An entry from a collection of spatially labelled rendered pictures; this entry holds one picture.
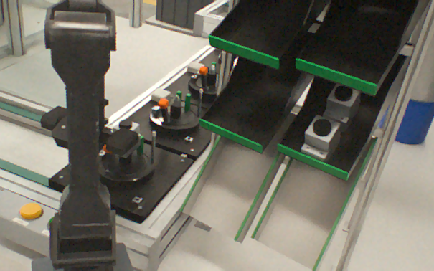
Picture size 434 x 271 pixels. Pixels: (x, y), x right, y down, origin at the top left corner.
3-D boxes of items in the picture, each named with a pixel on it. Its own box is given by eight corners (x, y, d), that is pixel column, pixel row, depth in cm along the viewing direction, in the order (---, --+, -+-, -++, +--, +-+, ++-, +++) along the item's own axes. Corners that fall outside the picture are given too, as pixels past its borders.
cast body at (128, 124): (125, 158, 106) (126, 131, 103) (108, 153, 108) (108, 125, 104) (145, 141, 113) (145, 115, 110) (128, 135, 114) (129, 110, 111)
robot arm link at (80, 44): (112, 16, 57) (110, 10, 63) (46, 13, 55) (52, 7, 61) (112, 250, 68) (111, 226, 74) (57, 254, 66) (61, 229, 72)
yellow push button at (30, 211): (32, 225, 96) (31, 218, 95) (16, 219, 97) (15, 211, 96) (46, 214, 99) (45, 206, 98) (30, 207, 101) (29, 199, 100)
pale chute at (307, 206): (317, 273, 90) (314, 271, 86) (255, 240, 95) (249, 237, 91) (379, 140, 94) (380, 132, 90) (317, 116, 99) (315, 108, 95)
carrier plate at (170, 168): (143, 224, 101) (143, 216, 99) (48, 186, 107) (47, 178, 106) (192, 165, 120) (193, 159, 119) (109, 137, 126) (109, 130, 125)
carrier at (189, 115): (195, 163, 121) (200, 120, 114) (112, 135, 128) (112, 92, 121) (230, 122, 141) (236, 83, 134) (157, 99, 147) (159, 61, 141)
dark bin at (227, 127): (262, 154, 85) (259, 128, 79) (200, 127, 90) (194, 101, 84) (331, 53, 97) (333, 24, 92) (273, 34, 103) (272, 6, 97)
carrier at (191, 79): (230, 121, 141) (236, 82, 134) (157, 98, 147) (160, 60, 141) (257, 90, 160) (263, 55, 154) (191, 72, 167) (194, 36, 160)
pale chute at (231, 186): (242, 244, 94) (235, 241, 90) (186, 214, 99) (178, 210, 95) (305, 118, 98) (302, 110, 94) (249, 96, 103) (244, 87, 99)
